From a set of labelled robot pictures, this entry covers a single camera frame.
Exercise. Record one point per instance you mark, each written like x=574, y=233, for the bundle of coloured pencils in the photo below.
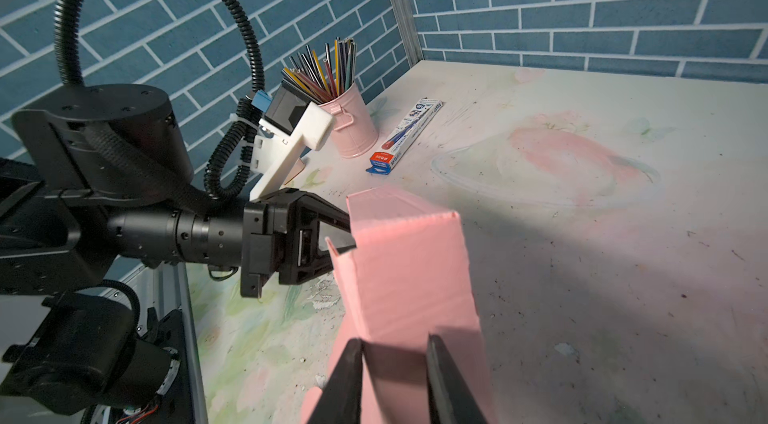
x=321, y=78

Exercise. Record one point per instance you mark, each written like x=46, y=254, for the pink cardboard box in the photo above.
x=408, y=278

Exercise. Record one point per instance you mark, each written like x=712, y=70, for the white blue pencil box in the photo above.
x=390, y=153

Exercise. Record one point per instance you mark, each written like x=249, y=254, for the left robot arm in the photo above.
x=110, y=178

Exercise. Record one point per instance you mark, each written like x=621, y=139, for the pink metal pencil bucket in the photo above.
x=354, y=132

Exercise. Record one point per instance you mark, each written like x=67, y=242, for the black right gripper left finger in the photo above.
x=340, y=401

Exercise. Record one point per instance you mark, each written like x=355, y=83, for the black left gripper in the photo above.
x=281, y=234

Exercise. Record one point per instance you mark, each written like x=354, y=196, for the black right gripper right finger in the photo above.
x=449, y=397

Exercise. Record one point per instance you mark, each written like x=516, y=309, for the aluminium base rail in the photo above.
x=165, y=321

